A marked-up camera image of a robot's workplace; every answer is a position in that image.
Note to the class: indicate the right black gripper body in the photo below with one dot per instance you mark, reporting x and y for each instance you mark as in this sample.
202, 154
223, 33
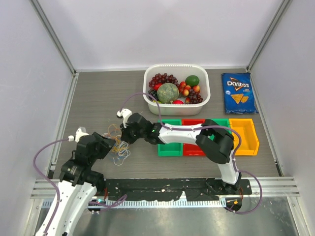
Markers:
135, 135

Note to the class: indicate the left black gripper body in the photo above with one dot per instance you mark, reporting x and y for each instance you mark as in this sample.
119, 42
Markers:
101, 151

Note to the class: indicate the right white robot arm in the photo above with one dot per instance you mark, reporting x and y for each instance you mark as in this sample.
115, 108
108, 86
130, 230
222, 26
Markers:
163, 133

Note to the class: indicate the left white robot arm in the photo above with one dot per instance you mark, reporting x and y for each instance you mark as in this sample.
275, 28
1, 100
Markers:
78, 183

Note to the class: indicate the dark blue grape bunch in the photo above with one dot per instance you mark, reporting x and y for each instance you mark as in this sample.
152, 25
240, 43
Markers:
153, 93

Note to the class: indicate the left green plastic bin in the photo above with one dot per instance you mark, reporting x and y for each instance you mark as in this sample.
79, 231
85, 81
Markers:
172, 149

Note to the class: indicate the green plastic bin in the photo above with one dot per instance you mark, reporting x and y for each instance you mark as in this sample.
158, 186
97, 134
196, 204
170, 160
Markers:
172, 149
222, 121

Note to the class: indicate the green speckled melon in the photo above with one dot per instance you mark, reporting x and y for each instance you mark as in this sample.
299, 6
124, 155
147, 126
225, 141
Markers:
167, 93

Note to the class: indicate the red apple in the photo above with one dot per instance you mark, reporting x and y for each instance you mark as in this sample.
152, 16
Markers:
178, 102

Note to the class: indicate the red plastic bin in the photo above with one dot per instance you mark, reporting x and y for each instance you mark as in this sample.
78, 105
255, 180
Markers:
189, 149

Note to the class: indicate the white plastic fruit basket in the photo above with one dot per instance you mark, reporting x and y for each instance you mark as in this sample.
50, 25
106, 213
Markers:
181, 72

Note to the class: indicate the red yellow cherry cluster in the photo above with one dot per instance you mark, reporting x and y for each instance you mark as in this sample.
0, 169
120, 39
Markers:
183, 86

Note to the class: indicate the dark red grape bunch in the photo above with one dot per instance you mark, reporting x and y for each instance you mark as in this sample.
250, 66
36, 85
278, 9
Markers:
192, 97

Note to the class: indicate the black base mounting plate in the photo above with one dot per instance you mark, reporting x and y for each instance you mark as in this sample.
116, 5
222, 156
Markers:
171, 189

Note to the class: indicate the green lime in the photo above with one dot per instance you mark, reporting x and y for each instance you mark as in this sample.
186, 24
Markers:
192, 80

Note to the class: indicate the right green plastic bin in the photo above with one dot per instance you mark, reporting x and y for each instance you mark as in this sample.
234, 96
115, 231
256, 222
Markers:
222, 121

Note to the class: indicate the blue Doritos chip bag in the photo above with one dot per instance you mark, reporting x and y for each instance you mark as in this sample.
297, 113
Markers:
238, 93

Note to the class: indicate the yellow plastic bin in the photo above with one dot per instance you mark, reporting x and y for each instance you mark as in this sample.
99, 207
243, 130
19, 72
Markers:
250, 142

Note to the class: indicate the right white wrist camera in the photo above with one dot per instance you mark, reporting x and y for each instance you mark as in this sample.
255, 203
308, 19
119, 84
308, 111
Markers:
124, 114

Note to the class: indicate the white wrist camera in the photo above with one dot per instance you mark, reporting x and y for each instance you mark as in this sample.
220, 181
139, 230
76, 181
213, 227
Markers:
80, 132
124, 114

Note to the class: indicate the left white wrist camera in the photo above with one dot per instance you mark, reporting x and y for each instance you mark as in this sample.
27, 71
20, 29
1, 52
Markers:
80, 132

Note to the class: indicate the white slotted cable duct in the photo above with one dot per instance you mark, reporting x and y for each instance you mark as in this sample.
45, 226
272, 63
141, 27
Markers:
98, 203

